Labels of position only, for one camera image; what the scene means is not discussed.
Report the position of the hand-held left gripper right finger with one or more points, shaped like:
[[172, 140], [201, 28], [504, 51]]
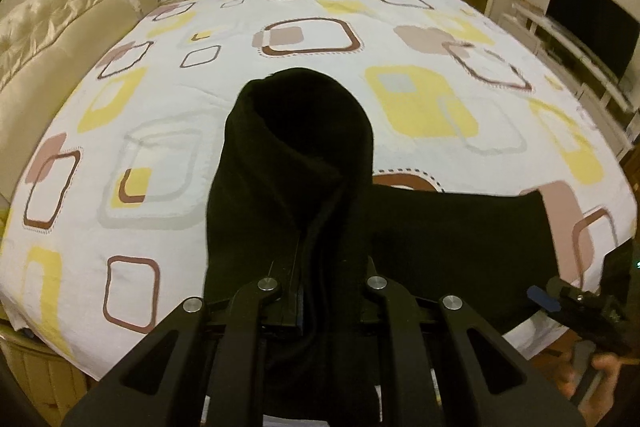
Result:
[[395, 312]]

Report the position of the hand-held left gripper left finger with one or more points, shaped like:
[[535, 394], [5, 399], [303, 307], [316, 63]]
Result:
[[240, 322]]

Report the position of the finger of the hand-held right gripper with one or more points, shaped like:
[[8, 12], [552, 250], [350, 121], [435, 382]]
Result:
[[544, 300]]

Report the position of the black pants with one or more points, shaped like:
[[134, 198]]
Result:
[[300, 157]]

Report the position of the person's right hand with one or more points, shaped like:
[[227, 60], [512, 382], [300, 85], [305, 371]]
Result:
[[600, 377]]

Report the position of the cream bed base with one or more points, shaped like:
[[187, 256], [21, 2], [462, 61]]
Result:
[[40, 367]]

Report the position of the patterned white bed sheet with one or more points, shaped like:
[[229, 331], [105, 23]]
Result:
[[200, 107]]

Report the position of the white television stand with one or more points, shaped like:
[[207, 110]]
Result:
[[595, 82]]

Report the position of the black flat television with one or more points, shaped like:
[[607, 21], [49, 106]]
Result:
[[590, 22]]

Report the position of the cream tufted headboard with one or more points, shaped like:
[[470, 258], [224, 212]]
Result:
[[60, 22]]

